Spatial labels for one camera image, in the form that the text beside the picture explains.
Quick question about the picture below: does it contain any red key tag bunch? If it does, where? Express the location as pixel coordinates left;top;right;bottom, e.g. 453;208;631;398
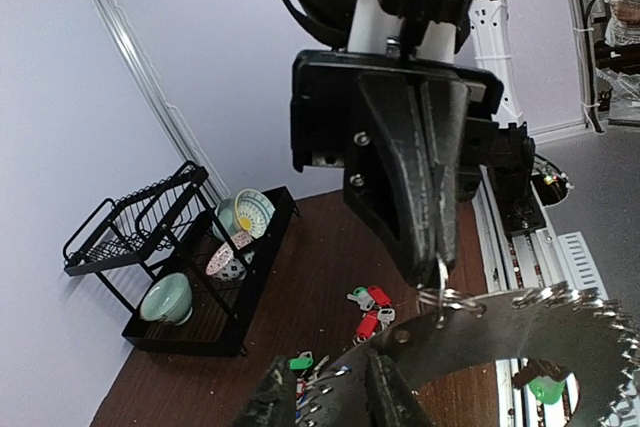
346;285;396;345

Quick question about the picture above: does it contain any mixed colour key tag bunch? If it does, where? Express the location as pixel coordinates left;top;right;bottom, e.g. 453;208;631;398
288;350;330;409

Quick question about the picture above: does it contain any green key tag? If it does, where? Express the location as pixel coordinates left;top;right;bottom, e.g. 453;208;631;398
527;376;566;405

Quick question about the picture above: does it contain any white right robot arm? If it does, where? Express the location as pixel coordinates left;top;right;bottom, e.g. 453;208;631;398
281;0;535;286

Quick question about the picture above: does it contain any aluminium front rail base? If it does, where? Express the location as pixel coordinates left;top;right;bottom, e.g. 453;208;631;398
472;168;608;426

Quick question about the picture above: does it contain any celadon green bowl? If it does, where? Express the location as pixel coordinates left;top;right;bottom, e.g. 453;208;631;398
139;272;193;326

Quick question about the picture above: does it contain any pink patterned bowl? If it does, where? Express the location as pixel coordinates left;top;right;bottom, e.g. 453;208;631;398
205;243;255;282

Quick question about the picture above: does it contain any right aluminium frame post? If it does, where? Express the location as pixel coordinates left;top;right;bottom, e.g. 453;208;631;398
92;0;231;203

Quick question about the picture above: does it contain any black wire dish rack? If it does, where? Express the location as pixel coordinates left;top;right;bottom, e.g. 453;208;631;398
62;161;299;357

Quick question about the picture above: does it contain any metal disc with key rings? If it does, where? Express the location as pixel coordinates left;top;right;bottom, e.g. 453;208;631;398
294;256;640;427

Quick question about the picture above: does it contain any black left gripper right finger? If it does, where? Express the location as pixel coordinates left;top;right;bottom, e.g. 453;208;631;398
365;351;433;427

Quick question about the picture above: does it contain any yellow flower plate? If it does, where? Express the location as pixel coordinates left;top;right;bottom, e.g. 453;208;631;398
234;189;275;239

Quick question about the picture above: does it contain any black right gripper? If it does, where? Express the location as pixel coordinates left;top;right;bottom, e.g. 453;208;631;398
290;50;504;285

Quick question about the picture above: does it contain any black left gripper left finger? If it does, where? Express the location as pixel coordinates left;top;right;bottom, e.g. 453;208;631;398
234;356;297;427

